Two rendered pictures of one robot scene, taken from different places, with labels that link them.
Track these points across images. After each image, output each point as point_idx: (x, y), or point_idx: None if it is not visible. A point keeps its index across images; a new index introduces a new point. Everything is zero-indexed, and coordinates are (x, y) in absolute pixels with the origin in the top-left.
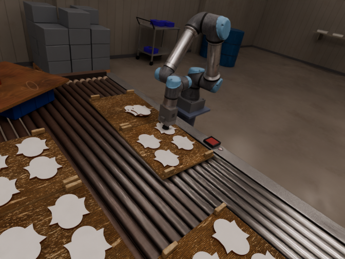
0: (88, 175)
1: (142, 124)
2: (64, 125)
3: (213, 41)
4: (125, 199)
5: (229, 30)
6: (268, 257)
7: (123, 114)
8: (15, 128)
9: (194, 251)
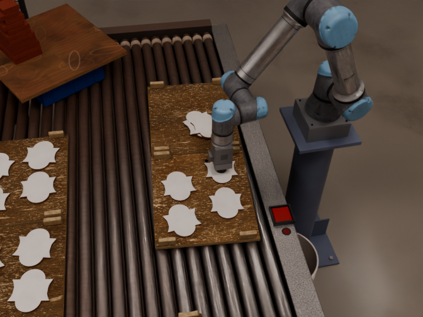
0: (79, 211)
1: (192, 152)
2: (94, 127)
3: (323, 46)
4: (97, 256)
5: (352, 31)
6: None
7: (178, 127)
8: (41, 119)
9: None
